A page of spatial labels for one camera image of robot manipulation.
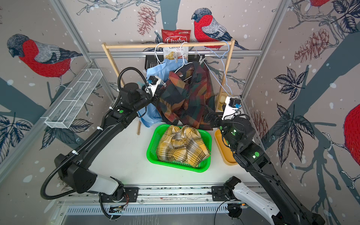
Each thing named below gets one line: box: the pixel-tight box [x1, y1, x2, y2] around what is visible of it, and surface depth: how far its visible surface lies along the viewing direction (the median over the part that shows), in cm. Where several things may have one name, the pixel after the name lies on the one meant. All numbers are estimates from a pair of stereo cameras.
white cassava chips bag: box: [163, 46, 189, 61], surface depth 87 cm
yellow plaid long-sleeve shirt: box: [156, 125, 211, 168], surface depth 79 cm
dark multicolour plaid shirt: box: [157, 60, 216, 130], surface depth 90 cm
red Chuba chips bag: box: [161, 29, 191, 44], surface depth 87 cm
